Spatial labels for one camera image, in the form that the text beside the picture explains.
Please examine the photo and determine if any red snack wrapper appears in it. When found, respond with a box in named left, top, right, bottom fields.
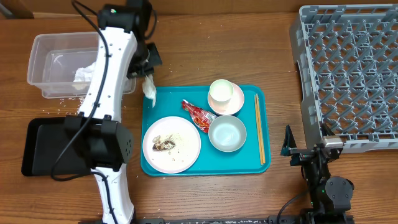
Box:
left=182, top=100, right=217, bottom=134

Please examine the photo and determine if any grey dishwasher rack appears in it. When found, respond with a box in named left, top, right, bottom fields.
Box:
left=289, top=4, right=397, bottom=153

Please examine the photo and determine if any large pink plate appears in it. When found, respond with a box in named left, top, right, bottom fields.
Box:
left=142, top=116, right=201, bottom=174

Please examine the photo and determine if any grey green bowl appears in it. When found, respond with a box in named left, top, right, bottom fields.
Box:
left=208, top=115, right=247, bottom=152

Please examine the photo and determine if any food scraps and rice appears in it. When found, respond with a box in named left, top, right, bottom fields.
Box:
left=151, top=133, right=186, bottom=161

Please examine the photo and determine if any light green cup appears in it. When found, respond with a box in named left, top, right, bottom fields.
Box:
left=209, top=79, right=234, bottom=104

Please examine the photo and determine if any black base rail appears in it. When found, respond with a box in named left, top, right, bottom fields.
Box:
left=134, top=215, right=314, bottom=224

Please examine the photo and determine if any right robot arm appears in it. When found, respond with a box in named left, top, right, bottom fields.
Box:
left=275, top=124, right=354, bottom=224

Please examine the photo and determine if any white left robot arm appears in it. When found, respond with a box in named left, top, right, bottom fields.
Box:
left=62, top=1, right=162, bottom=223

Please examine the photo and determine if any small pink saucer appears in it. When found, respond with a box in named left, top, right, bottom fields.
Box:
left=208, top=83, right=245, bottom=115

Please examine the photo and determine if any white tissue pile in bin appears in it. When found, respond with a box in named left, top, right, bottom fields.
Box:
left=73, top=62, right=96, bottom=90

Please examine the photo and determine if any black rectangular tray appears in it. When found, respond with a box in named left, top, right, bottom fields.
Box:
left=21, top=117, right=90, bottom=176

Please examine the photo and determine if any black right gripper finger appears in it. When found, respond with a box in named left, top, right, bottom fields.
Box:
left=280, top=125, right=297, bottom=156
left=320, top=123, right=335, bottom=137

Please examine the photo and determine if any teal serving tray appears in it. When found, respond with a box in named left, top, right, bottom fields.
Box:
left=142, top=85, right=271, bottom=176

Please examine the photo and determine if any clear plastic waste bin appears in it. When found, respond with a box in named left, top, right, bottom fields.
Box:
left=27, top=32, right=137, bottom=100

